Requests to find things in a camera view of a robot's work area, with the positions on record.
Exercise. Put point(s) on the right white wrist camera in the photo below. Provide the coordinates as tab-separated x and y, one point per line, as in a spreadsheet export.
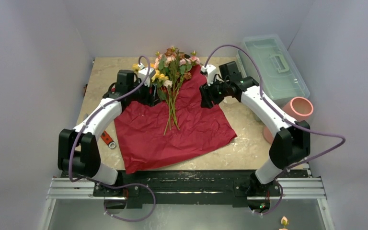
209	71

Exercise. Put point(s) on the yellow rose stem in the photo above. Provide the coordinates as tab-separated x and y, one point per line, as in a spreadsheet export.
157	80

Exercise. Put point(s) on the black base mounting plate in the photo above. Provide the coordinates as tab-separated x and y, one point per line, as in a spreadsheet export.
237	188

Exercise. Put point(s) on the aluminium rail frame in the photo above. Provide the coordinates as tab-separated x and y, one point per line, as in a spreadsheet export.
302	199

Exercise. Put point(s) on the pink cylindrical vase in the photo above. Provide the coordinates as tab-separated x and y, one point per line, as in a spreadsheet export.
299	108

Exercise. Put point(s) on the flower bouquet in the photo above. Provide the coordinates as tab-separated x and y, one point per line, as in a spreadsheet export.
147	143

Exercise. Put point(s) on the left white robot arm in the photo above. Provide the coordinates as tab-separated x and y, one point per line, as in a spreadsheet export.
78	152

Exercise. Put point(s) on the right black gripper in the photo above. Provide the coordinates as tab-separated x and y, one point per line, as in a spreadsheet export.
205	96

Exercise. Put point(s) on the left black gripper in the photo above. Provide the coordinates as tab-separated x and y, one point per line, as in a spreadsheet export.
150	98

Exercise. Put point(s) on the brown orange rose stem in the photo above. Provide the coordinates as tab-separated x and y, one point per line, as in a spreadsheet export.
177	68

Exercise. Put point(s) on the adjustable wrench with red handle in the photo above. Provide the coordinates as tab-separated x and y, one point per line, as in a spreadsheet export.
108	140

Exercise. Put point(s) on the clear plastic storage box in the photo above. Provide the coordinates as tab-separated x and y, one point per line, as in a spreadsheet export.
282	80

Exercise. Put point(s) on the small pink flower bud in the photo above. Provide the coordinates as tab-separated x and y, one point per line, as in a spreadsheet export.
284	222

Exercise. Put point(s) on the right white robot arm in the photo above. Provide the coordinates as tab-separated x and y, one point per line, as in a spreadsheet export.
291	137

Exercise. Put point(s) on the cream ribbon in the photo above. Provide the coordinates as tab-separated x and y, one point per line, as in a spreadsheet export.
229	101

